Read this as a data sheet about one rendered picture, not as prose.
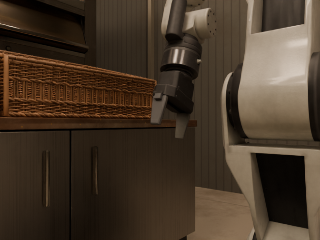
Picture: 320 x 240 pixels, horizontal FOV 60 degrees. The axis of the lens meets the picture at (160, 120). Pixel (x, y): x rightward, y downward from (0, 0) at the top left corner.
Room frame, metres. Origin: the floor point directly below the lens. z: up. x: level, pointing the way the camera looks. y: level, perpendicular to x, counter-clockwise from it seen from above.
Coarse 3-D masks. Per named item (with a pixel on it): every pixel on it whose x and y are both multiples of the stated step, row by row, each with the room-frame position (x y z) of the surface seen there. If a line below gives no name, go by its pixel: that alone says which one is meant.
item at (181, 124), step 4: (176, 116) 0.66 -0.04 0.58; (180, 116) 0.65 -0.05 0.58; (184, 116) 0.65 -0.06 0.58; (188, 116) 0.64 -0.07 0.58; (176, 120) 0.65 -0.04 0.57; (180, 120) 0.65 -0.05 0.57; (184, 120) 0.64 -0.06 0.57; (188, 120) 0.64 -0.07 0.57; (176, 124) 0.65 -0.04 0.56; (180, 124) 0.64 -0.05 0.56; (184, 124) 0.64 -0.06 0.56; (176, 128) 0.65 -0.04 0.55; (180, 128) 0.64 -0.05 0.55; (184, 128) 0.64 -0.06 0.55; (176, 132) 0.64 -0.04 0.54; (180, 132) 0.64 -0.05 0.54; (184, 132) 0.63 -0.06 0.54; (176, 136) 0.64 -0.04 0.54; (180, 136) 0.63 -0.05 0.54; (184, 136) 0.64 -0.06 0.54
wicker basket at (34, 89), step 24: (0, 72) 0.69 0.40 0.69; (24, 72) 0.70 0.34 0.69; (48, 72) 0.75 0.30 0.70; (72, 72) 0.80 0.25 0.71; (96, 72) 0.87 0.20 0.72; (0, 96) 0.70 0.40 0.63; (24, 96) 0.71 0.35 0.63; (48, 96) 0.75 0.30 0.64; (72, 96) 0.81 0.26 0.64; (96, 96) 0.87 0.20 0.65; (120, 96) 0.95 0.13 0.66; (144, 96) 1.11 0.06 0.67
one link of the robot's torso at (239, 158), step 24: (240, 144) 0.52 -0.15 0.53; (264, 144) 0.52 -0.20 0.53; (240, 168) 0.49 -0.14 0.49; (264, 168) 0.50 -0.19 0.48; (288, 168) 0.48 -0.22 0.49; (312, 168) 0.42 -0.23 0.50; (264, 192) 0.53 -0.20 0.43; (288, 192) 0.50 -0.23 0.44; (312, 192) 0.43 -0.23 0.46; (264, 216) 0.54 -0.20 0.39; (288, 216) 0.53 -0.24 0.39; (312, 216) 0.44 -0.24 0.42
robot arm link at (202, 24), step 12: (180, 0) 0.61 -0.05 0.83; (180, 12) 0.60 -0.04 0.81; (192, 12) 0.63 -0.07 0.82; (204, 12) 0.60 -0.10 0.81; (168, 24) 0.60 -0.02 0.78; (180, 24) 0.60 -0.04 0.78; (192, 24) 0.61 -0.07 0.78; (204, 24) 0.60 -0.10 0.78; (216, 24) 0.65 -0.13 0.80; (168, 36) 0.60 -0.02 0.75; (180, 36) 0.59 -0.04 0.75; (192, 36) 0.62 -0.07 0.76; (204, 36) 0.63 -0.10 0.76; (192, 48) 0.60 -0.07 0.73
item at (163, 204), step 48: (0, 144) 0.62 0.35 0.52; (48, 144) 0.70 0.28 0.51; (96, 144) 0.81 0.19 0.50; (144, 144) 0.96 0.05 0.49; (192, 144) 1.18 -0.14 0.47; (0, 192) 0.62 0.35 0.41; (48, 192) 0.68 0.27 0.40; (96, 192) 0.79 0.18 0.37; (144, 192) 0.96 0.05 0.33; (192, 192) 1.18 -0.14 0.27
